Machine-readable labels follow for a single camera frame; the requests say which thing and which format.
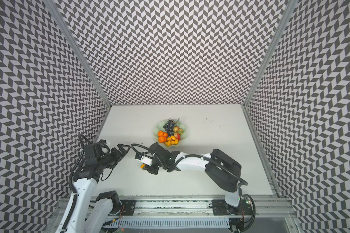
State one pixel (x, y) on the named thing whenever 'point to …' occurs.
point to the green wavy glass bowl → (159, 127)
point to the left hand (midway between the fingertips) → (126, 152)
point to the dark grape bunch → (168, 127)
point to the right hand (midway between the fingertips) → (146, 166)
